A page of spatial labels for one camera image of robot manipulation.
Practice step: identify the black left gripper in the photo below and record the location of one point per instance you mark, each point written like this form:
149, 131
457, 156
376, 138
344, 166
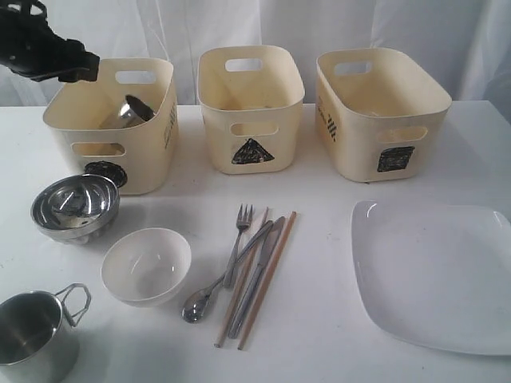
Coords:
31, 49

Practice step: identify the steel mug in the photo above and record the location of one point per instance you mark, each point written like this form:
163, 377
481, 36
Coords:
132, 112
38, 336

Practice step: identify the steel bowl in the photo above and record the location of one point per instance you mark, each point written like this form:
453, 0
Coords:
77, 209

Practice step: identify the white round bowl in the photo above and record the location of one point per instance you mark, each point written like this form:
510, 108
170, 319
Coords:
147, 268

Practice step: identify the steel fork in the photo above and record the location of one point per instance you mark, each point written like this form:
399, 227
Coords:
243, 222

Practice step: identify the wooden chopstick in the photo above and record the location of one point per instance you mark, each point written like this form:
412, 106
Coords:
264, 282
240, 275

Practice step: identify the steel spoon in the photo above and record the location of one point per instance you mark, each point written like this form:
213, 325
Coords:
195, 306

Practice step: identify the cream bin with circle mark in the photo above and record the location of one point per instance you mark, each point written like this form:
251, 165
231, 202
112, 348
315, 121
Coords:
76, 116

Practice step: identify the cream bin with triangle mark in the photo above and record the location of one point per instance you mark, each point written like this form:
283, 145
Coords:
251, 99

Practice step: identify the steel table knife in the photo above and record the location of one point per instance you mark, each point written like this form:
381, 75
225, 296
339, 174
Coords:
267, 249

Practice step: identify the cream bin with square mark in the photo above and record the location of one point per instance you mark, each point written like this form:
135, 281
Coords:
378, 113

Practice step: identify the white curtain backdrop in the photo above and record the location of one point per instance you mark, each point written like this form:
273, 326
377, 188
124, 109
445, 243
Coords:
464, 45

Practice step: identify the white square plate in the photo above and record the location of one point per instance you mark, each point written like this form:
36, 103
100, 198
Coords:
435, 275

